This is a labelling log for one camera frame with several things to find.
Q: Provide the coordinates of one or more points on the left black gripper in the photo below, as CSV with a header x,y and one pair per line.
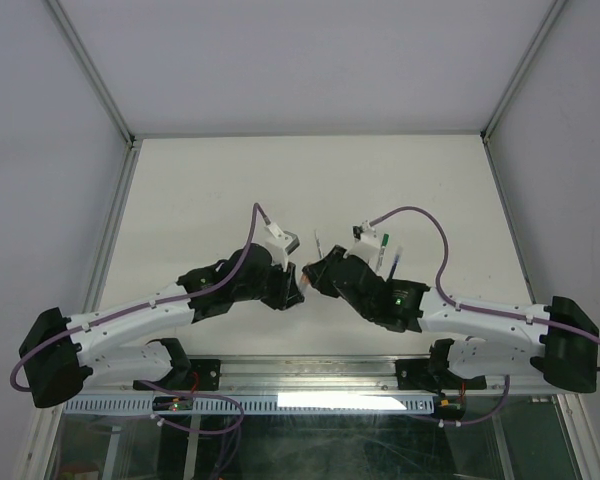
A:
x,y
287,291

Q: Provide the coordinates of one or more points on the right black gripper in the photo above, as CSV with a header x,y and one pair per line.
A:
x,y
318,272

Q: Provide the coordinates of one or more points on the orange tip clear marker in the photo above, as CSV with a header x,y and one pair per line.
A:
x,y
303,283

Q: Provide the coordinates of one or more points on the blue pen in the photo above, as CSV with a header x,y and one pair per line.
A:
x,y
395,262

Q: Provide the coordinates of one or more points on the white pen clear cap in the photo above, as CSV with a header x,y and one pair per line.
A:
x,y
318,244

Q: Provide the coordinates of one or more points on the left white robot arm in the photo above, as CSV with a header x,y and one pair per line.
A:
x,y
198,295

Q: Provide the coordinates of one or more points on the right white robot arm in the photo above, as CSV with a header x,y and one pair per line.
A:
x,y
557,342

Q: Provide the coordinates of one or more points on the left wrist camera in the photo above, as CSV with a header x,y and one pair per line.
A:
x,y
280,244

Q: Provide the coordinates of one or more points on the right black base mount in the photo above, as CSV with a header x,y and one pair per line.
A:
x,y
414,374

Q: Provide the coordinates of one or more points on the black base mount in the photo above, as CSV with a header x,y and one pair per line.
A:
x,y
203,376
414,374

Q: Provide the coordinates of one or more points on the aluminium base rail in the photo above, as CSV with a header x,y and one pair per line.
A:
x,y
310,372

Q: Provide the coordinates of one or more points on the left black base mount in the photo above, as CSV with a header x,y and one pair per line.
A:
x,y
203,376

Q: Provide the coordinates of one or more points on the slotted cable duct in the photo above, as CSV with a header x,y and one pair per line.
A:
x,y
286,403

